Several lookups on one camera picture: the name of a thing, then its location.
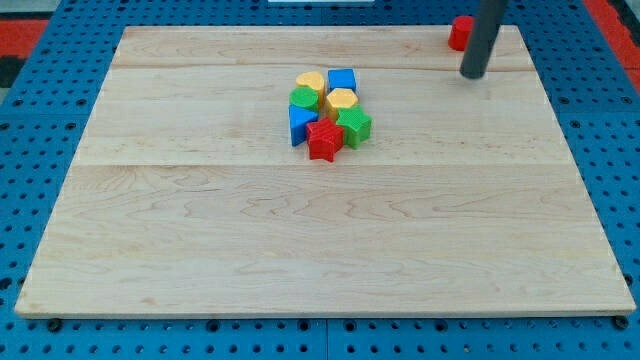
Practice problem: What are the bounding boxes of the grey cylindrical robot arm rod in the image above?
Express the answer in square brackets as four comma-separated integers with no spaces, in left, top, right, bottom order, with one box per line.
[459,0,509,80]

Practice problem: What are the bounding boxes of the red star block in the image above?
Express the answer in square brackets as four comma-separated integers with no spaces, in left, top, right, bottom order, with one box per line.
[306,117,344,162]

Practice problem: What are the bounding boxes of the blue triangle block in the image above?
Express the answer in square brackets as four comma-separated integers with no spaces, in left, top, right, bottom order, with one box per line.
[288,105,318,147]

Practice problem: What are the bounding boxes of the green star block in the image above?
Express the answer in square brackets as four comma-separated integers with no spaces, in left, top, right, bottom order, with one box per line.
[336,105,372,149]

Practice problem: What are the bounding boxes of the yellow hexagon block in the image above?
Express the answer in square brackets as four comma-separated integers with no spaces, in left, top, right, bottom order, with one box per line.
[325,88,359,122]

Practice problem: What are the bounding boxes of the green cylinder block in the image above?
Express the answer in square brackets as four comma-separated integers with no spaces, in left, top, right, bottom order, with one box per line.
[289,86,319,112]

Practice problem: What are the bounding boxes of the yellow heart block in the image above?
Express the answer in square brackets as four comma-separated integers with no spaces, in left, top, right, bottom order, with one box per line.
[296,71,326,106]

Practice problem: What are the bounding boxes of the blue cube block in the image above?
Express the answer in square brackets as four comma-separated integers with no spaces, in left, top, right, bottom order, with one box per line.
[328,68,357,92]

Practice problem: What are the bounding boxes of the light wooden board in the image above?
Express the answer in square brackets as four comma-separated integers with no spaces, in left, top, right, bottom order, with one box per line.
[15,25,636,319]

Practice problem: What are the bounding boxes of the red cylinder block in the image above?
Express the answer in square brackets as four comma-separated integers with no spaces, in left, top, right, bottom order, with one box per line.
[448,15,474,51]

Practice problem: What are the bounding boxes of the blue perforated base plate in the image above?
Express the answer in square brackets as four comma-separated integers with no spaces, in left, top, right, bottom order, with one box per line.
[1,0,639,359]

